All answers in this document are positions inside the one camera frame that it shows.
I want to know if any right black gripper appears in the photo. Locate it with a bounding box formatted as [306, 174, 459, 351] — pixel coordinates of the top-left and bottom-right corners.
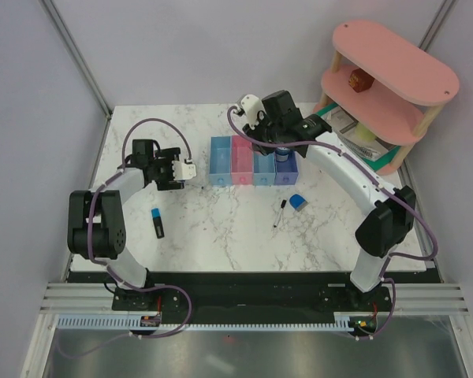
[243, 111, 284, 156]

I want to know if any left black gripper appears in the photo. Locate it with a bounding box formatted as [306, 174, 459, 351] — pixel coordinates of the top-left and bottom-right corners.
[149, 148, 184, 191]

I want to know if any pink bin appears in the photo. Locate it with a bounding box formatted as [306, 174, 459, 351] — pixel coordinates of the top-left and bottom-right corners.
[230, 135, 253, 185]

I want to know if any light blue end bin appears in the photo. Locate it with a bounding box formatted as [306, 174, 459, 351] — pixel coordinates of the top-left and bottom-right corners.
[209, 136, 232, 187]

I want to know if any black capped pen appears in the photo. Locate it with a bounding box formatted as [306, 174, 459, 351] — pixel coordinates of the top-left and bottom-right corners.
[273, 199, 288, 228]

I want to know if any blue capped pen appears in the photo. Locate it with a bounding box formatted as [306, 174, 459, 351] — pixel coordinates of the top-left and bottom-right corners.
[184, 180, 204, 190]

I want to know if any blue cleaning gel jar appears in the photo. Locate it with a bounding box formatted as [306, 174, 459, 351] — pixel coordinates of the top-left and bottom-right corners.
[275, 147, 291, 162]

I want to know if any purple blue bin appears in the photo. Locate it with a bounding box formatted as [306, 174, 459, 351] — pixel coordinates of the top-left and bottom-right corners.
[274, 152, 299, 186]

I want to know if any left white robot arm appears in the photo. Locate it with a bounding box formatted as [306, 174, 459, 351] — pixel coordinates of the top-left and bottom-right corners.
[67, 139, 196, 309]

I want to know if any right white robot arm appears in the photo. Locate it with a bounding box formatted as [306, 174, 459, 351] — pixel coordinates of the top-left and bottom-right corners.
[234, 90, 416, 310]

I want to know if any blue highlighter marker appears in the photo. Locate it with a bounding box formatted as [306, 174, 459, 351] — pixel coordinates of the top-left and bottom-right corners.
[151, 208, 165, 239]

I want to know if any blue pencil sharpener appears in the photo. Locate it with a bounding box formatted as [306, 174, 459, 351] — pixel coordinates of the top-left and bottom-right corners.
[289, 194, 308, 212]

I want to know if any red brown small box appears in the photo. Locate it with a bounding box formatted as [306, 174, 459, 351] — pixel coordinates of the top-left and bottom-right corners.
[348, 69, 374, 93]

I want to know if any green spiral notebook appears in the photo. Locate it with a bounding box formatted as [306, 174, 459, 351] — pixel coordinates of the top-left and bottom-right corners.
[314, 103, 400, 172]

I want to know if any pink two tier shelf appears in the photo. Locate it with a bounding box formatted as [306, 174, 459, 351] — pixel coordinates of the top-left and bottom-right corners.
[314, 20, 460, 176]

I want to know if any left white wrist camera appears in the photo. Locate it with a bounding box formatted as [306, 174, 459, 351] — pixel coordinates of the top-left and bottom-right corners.
[172, 160, 197, 181]

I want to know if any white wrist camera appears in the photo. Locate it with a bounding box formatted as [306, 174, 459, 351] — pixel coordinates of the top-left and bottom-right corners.
[236, 94, 265, 130]
[172, 160, 197, 181]

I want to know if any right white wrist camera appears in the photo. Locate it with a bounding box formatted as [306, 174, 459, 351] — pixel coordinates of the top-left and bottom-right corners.
[236, 94, 265, 130]

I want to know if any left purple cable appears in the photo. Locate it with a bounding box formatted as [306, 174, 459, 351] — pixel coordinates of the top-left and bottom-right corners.
[85, 117, 193, 355]

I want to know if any purple cable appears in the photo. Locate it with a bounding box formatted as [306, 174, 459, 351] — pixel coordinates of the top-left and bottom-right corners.
[226, 106, 438, 342]
[85, 117, 193, 355]

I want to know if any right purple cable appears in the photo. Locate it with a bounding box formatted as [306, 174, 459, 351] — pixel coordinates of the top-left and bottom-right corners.
[226, 106, 438, 342]

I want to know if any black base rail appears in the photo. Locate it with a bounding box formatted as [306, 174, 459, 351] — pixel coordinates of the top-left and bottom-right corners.
[65, 269, 393, 316]

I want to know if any white cable duct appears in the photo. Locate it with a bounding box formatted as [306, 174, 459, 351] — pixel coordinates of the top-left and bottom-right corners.
[56, 312, 356, 332]

